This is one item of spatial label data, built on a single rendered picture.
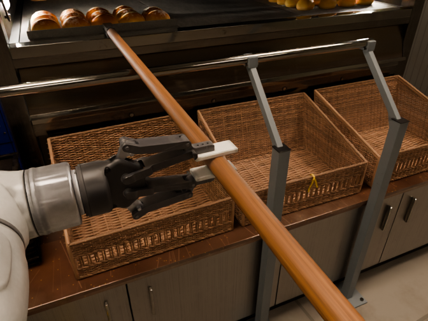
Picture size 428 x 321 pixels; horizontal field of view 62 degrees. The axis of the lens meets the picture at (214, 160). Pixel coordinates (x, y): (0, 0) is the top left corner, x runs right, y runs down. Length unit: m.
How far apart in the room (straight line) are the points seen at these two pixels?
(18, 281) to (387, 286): 1.87
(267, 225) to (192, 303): 1.04
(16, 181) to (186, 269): 0.88
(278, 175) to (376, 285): 1.10
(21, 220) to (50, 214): 0.03
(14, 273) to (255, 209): 0.27
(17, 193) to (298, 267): 0.34
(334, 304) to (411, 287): 1.78
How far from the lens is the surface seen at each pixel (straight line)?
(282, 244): 0.41
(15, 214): 0.48
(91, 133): 1.47
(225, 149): 0.55
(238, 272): 1.43
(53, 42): 1.40
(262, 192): 1.29
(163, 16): 1.54
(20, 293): 0.39
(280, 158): 1.09
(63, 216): 0.49
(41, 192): 0.49
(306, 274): 0.39
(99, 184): 0.49
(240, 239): 1.30
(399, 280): 2.14
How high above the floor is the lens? 1.50
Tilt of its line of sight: 33 degrees down
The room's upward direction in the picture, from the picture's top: straight up
